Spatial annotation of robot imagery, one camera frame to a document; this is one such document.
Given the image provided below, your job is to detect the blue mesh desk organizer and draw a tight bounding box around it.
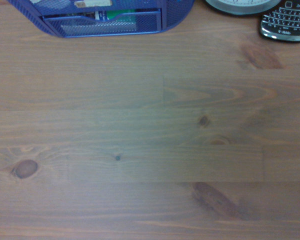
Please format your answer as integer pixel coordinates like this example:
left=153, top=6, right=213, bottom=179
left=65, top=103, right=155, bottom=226
left=6, top=0, right=196, bottom=39

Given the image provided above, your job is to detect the green card in organizer drawer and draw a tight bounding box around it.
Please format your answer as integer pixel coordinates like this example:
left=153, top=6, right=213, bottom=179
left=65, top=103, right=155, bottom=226
left=94, top=9, right=136, bottom=22

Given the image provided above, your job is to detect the black twin-bell alarm clock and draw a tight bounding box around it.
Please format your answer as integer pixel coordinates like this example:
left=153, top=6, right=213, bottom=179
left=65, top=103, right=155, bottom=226
left=204, top=0, right=283, bottom=15

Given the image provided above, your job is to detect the black keypad mobile phone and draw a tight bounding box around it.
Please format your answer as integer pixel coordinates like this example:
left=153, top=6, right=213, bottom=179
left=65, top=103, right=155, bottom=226
left=259, top=0, right=300, bottom=43

